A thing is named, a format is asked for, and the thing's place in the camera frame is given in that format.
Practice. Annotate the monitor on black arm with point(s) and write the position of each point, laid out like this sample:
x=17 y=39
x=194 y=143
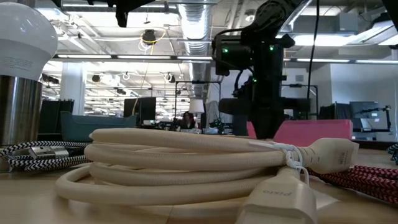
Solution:
x=363 y=109

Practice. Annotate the long ceiling light strip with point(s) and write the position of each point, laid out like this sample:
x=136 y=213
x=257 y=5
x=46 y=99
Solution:
x=93 y=56

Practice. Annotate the black ceiling device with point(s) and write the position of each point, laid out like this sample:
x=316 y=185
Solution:
x=149 y=37

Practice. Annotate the black rack frame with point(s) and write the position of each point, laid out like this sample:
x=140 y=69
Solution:
x=199 y=82
x=300 y=85

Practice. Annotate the black monitor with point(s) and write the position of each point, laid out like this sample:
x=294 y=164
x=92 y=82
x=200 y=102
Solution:
x=146 y=109

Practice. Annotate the metal lamp with white bulb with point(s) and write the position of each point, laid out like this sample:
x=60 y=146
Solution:
x=18 y=109

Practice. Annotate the red translucent plastic bin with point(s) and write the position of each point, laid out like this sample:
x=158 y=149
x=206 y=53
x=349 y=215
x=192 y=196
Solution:
x=317 y=132

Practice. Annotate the black panel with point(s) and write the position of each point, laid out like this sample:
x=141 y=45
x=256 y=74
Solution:
x=56 y=115

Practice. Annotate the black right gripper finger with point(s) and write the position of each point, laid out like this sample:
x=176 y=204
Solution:
x=260 y=127
x=273 y=127

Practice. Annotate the silver ceiling duct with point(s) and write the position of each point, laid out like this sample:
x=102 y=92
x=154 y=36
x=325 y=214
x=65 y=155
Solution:
x=196 y=31

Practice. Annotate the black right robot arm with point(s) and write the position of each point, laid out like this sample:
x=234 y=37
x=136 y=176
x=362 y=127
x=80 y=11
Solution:
x=267 y=62

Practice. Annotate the teal plastic bin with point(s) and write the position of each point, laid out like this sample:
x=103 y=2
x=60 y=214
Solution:
x=93 y=127

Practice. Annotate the person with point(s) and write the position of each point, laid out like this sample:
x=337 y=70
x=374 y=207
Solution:
x=188 y=119

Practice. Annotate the white shade table lamp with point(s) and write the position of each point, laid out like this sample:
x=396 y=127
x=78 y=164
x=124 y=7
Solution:
x=196 y=106

